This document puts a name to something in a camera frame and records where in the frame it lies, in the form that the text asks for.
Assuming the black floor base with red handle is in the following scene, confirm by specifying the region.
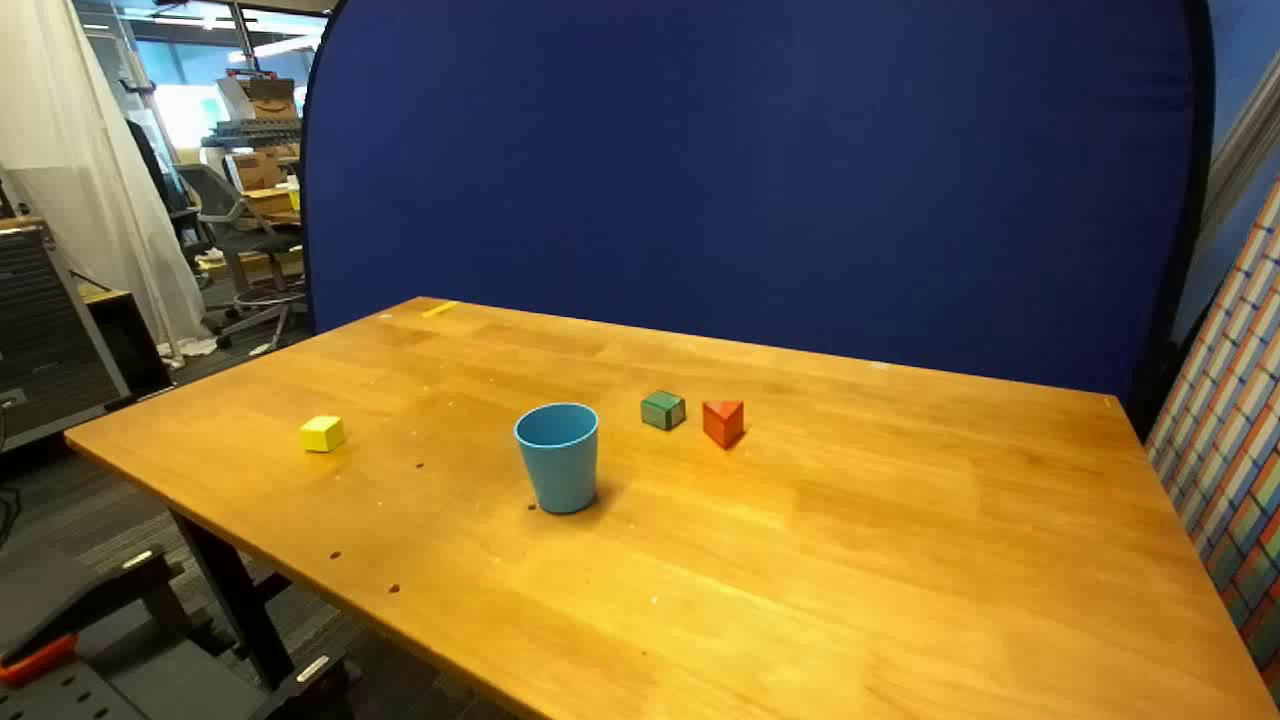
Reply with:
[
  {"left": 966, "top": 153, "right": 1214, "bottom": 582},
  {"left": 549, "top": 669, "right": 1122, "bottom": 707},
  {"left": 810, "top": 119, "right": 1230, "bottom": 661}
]
[{"left": 0, "top": 544, "right": 356, "bottom": 720}]

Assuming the yellow block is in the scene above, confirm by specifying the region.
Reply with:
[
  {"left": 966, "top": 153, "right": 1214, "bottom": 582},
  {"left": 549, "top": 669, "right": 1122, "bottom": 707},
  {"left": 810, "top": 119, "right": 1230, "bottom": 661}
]
[{"left": 297, "top": 414, "right": 348, "bottom": 460}]

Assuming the black office chair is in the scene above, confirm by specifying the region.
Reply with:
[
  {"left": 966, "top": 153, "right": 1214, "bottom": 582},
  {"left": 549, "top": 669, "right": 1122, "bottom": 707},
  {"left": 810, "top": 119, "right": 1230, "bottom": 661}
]
[{"left": 176, "top": 159, "right": 310, "bottom": 354}]

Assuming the blue plastic cup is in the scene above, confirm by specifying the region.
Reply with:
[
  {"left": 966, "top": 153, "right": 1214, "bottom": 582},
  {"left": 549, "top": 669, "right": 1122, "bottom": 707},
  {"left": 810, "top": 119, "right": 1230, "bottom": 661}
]
[{"left": 507, "top": 402, "right": 605, "bottom": 520}]

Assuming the white curtain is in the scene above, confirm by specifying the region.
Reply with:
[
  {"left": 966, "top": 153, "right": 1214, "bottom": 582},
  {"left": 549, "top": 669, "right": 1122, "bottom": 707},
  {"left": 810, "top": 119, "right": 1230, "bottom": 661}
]
[{"left": 0, "top": 0, "right": 221, "bottom": 369}]

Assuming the black equipment cabinet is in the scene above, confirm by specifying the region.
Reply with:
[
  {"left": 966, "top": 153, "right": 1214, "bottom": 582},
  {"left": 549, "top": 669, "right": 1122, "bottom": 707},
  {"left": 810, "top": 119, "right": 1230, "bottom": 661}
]
[{"left": 0, "top": 211, "right": 176, "bottom": 454}]

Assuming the red cube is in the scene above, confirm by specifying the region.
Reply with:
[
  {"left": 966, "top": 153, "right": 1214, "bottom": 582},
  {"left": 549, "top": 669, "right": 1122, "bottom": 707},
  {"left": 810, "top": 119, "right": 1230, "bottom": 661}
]
[{"left": 698, "top": 395, "right": 749, "bottom": 454}]

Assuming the blue fabric backdrop screen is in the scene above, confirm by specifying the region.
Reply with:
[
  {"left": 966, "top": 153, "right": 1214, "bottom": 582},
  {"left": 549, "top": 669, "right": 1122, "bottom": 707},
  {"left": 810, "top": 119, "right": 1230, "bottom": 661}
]
[{"left": 297, "top": 0, "right": 1219, "bottom": 431}]

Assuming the black table leg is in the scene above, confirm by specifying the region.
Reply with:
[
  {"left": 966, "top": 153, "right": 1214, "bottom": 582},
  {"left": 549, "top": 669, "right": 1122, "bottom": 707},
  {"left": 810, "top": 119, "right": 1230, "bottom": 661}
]
[{"left": 169, "top": 513, "right": 299, "bottom": 692}]

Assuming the cluttered storage shelf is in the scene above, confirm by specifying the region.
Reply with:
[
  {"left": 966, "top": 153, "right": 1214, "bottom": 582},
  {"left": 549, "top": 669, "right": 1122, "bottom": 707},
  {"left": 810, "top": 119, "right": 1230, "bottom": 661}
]
[{"left": 195, "top": 74, "right": 306, "bottom": 233}]

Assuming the green block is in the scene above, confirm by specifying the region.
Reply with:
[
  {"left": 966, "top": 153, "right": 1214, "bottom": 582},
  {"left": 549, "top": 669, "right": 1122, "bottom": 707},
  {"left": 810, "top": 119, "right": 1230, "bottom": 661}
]
[{"left": 634, "top": 388, "right": 690, "bottom": 435}]

